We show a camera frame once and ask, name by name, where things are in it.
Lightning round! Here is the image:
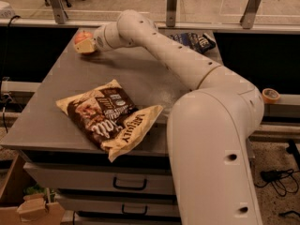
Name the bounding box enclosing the red apple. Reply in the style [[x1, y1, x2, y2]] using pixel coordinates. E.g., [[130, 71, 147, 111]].
[[74, 31, 93, 44]]

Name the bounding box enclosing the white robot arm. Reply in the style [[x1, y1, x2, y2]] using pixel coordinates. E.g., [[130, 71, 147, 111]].
[[75, 10, 264, 225]]

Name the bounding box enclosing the brown and cream chip bag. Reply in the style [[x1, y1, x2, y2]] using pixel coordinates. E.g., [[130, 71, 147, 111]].
[[56, 80, 163, 162]]

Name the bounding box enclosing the white round object top left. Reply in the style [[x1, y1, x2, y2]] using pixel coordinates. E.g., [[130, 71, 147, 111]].
[[0, 1, 16, 19]]

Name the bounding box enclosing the blue crumpled snack bag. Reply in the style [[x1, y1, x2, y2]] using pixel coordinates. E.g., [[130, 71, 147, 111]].
[[170, 32, 216, 54]]

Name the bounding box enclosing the upper grey drawer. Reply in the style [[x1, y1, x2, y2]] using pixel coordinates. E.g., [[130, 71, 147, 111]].
[[24, 162, 174, 195]]

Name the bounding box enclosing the grey drawer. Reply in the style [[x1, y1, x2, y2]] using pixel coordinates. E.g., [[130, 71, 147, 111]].
[[55, 193, 180, 218], [24, 162, 174, 195]]

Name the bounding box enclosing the grey drawer cabinet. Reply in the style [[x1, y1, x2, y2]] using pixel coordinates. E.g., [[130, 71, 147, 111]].
[[0, 27, 256, 225]]

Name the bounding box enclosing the lower grey drawer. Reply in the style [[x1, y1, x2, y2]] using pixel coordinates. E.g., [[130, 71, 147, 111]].
[[55, 193, 180, 218]]

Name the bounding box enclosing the cardboard box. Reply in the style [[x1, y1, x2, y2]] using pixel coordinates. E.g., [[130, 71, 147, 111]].
[[0, 156, 65, 225]]

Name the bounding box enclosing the orange tape roll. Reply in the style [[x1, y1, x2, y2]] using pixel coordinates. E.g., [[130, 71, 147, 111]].
[[262, 88, 280, 104]]

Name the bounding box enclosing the left metal railing post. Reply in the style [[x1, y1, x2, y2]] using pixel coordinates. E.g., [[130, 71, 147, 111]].
[[50, 0, 68, 24]]

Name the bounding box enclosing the metal railing post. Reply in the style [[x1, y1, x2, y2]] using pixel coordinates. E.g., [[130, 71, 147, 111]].
[[240, 0, 262, 29], [50, 0, 68, 24], [166, 0, 177, 27]]

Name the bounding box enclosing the black cable at left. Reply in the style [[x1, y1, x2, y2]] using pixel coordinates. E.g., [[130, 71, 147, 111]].
[[0, 15, 23, 134]]

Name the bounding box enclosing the middle metal railing post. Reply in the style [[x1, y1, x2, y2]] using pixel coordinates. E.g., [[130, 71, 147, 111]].
[[166, 0, 177, 27]]

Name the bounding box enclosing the black upper drawer handle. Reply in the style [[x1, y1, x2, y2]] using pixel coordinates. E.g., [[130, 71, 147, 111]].
[[112, 177, 148, 191]]

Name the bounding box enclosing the black drawer handle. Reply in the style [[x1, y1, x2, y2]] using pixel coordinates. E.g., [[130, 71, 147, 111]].
[[112, 177, 148, 191], [121, 204, 148, 216]]

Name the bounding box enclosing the right metal railing post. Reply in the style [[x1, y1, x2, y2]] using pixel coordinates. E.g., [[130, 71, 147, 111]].
[[240, 0, 262, 29]]

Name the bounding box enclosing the black lower drawer handle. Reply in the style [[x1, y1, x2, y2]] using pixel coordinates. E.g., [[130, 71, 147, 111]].
[[121, 204, 148, 216]]

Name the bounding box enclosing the black power adapter with cable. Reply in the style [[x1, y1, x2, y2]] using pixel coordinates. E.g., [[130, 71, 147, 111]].
[[255, 169, 300, 197]]

